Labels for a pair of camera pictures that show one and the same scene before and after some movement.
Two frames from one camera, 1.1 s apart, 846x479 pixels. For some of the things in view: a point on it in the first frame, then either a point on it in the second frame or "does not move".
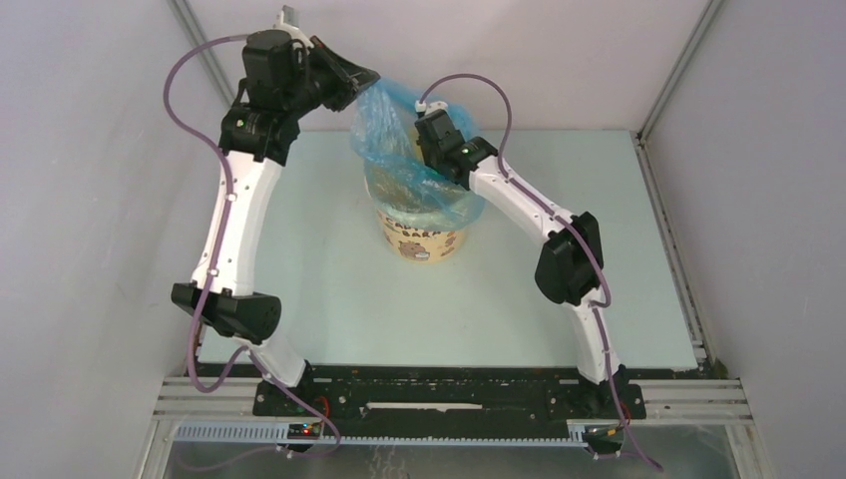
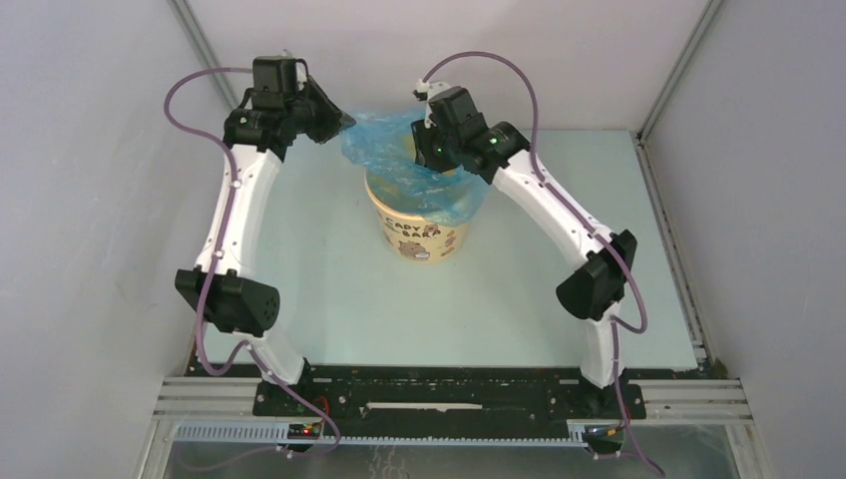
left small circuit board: [303, 431] does not move
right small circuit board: [604, 435] does not move
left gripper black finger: [358, 78] -> [327, 118]
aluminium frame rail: [664, 399] does not move
